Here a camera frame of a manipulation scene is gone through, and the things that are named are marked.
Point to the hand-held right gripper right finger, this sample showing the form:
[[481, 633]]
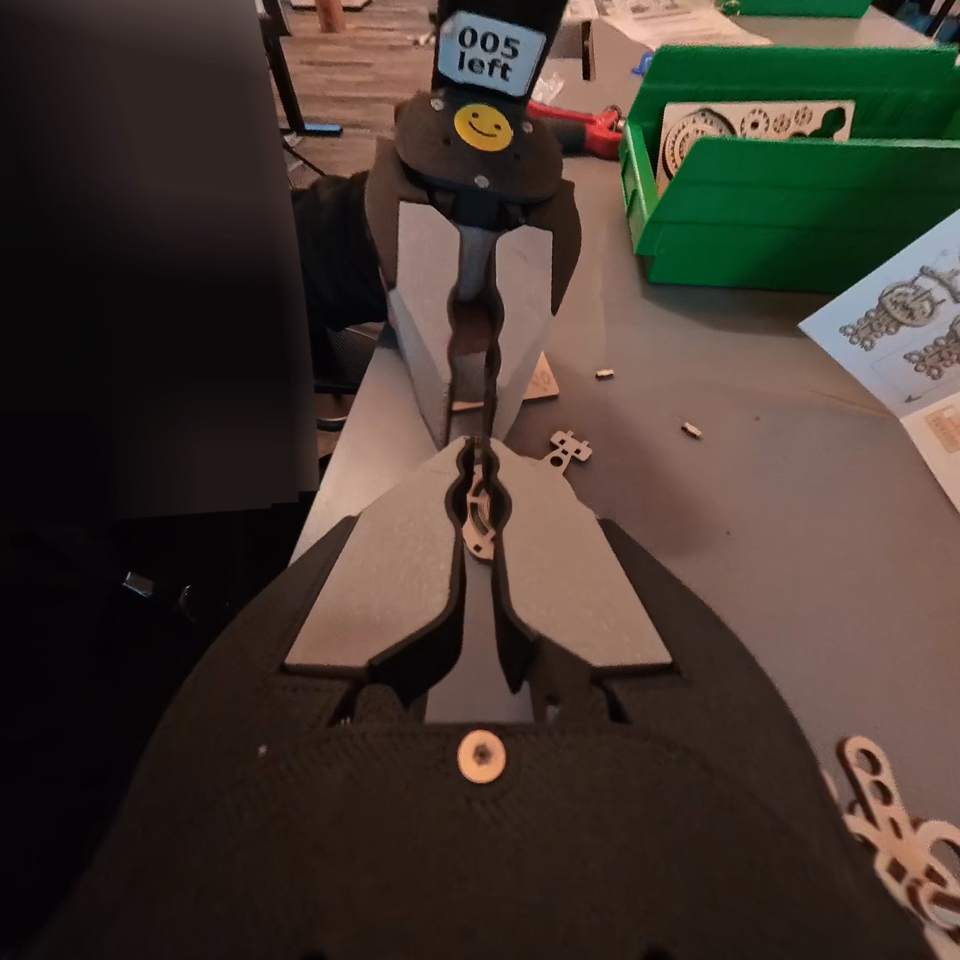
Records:
[[577, 592]]

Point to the person's left hand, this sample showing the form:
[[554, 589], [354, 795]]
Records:
[[337, 255]]

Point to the pale wooden gear sheet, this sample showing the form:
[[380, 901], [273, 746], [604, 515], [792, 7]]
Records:
[[724, 112]]

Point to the wooden post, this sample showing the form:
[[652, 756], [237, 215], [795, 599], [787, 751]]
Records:
[[328, 15]]

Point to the assembled wooden loop model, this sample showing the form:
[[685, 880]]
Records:
[[853, 754]]

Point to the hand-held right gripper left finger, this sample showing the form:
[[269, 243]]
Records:
[[375, 592]]

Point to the green plastic bin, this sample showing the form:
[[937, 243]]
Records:
[[810, 225], [795, 7]]

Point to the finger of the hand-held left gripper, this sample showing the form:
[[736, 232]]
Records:
[[424, 300], [525, 300]]

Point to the wooden sheet with peg outlines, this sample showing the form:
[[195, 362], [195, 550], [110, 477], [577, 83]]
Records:
[[541, 384]]

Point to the folded paper instruction leaflet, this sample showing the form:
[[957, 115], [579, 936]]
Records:
[[885, 360]]

